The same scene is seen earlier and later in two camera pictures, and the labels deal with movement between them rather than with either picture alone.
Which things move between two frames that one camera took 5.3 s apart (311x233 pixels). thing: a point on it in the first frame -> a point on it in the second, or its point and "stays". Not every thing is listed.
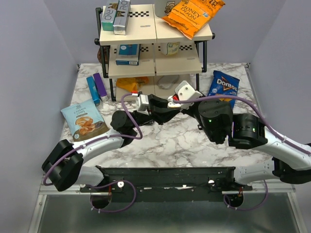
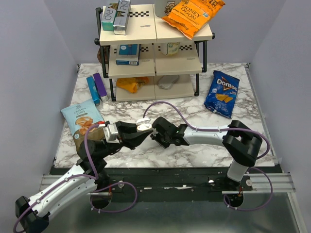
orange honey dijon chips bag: [189, 17] stays
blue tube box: [93, 90] stays
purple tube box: [100, 87] stays
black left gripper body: [159, 118] -> [120, 136]
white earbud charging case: [171, 104] -> [144, 124]
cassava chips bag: [84, 121] stays
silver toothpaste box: [122, 17] stays
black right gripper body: [193, 111] -> [163, 140]
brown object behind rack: [103, 54] stays
